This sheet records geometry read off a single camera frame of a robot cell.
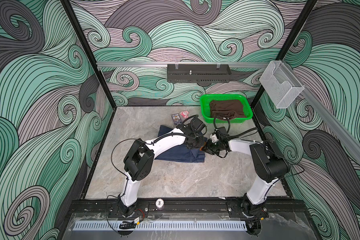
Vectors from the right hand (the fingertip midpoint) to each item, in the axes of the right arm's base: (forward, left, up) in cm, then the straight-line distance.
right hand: (202, 149), depth 95 cm
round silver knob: (-32, +24, +7) cm, 41 cm away
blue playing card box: (+25, +17, +1) cm, 30 cm away
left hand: (-3, +1, +10) cm, 10 cm away
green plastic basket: (+40, -5, +5) cm, 41 cm away
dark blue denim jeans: (-5, +14, +4) cm, 15 cm away
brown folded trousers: (+30, -21, +5) cm, 37 cm away
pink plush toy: (+28, +11, +3) cm, 30 cm away
